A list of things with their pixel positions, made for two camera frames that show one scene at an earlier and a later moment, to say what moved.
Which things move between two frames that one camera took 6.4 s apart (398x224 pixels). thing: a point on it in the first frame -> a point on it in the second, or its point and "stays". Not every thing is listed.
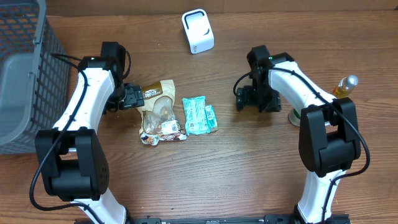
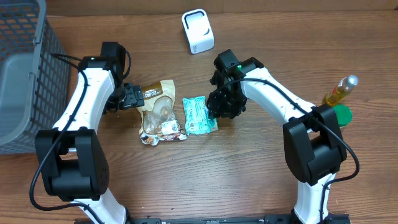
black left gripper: x=135 y=98 stays
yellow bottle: x=345 y=86 stays
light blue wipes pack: x=195 y=115 stays
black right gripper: x=246 y=99 -> x=220 y=111
